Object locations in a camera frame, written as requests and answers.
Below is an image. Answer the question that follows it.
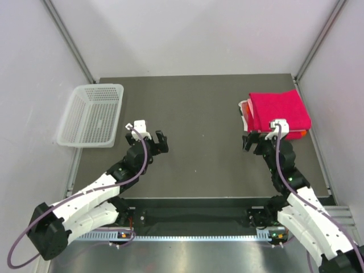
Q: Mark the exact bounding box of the light pink folded t shirt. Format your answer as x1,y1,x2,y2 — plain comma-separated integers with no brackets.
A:
246,98,254,127

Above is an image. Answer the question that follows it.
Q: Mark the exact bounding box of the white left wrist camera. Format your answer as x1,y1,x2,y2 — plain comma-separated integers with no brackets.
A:
125,119,152,140

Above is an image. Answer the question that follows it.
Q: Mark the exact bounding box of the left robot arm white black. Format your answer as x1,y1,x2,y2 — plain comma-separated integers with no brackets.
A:
27,130,169,260

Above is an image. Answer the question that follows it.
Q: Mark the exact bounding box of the right aluminium frame post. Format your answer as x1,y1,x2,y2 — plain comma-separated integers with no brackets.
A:
293,0,348,84

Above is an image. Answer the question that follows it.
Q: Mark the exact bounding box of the aluminium frame post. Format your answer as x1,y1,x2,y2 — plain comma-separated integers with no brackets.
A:
293,0,348,84
40,0,96,84

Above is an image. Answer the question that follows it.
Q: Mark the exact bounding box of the left aluminium frame post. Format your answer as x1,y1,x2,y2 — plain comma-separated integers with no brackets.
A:
40,0,96,84

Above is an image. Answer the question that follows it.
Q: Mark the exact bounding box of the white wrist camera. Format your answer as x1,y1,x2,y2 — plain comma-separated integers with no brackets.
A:
125,119,152,140
264,119,289,140

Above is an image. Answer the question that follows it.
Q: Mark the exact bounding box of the red folded t shirt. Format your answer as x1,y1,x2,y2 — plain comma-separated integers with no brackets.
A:
285,131,305,140

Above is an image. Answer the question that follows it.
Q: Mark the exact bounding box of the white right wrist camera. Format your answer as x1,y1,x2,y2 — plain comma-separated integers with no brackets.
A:
264,119,289,140

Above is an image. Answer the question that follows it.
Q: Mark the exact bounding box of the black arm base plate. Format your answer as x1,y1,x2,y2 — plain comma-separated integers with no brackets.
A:
121,197,277,228

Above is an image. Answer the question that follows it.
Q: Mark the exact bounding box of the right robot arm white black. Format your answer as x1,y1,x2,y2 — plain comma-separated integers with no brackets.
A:
242,132,363,272

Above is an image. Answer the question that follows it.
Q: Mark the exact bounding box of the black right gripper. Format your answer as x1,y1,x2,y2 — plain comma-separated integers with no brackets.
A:
242,130,281,174

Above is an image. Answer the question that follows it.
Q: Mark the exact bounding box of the crimson red t shirt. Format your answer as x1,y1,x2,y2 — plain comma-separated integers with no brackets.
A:
249,89,312,133

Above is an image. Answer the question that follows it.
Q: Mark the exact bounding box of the grey slotted cable duct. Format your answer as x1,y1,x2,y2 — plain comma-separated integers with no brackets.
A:
76,230,272,242

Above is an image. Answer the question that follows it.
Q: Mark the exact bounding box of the white perforated plastic basket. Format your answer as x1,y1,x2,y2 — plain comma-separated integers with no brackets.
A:
57,84,124,148

